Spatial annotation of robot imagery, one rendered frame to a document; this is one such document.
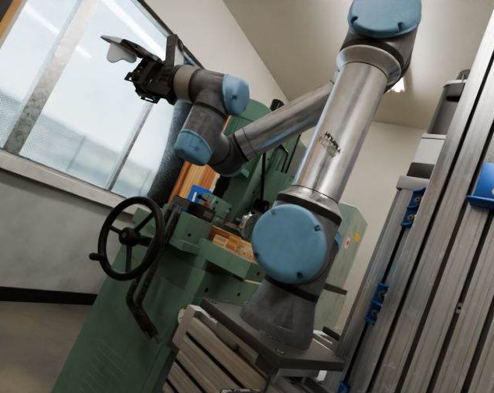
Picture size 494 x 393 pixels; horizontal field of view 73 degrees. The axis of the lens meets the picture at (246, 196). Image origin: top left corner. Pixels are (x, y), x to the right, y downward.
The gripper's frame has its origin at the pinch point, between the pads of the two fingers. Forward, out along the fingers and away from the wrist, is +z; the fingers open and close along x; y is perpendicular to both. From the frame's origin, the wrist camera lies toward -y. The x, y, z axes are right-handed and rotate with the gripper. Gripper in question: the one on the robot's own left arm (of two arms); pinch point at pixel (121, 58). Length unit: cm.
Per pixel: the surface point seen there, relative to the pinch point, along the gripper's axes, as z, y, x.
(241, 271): -34, 31, 53
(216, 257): -23, 30, 55
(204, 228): -13, 23, 56
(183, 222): -9, 25, 48
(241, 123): -3, -24, 60
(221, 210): -6, 11, 75
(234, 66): 102, -142, 183
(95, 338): 13, 77, 68
